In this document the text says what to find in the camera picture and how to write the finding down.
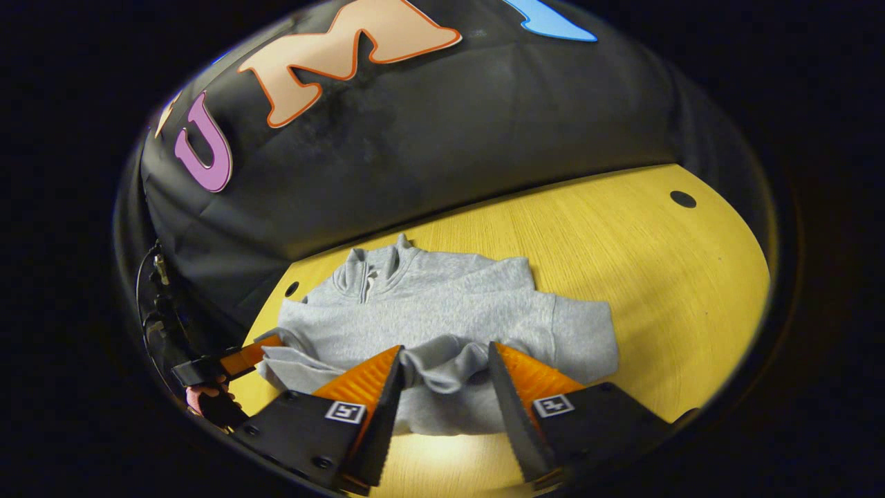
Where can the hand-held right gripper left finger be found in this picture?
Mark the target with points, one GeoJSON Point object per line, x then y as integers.
{"type": "Point", "coordinates": [377, 429]}

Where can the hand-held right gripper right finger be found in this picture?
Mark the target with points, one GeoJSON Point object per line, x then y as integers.
{"type": "Point", "coordinates": [515, 429]}

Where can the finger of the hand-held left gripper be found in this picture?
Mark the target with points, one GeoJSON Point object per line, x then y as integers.
{"type": "Point", "coordinates": [228, 365]}

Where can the grey zip-neck sweatshirt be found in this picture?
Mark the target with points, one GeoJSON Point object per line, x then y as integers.
{"type": "Point", "coordinates": [442, 311]}

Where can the black backdrop cloth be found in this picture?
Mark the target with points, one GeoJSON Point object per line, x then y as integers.
{"type": "Point", "coordinates": [415, 138]}

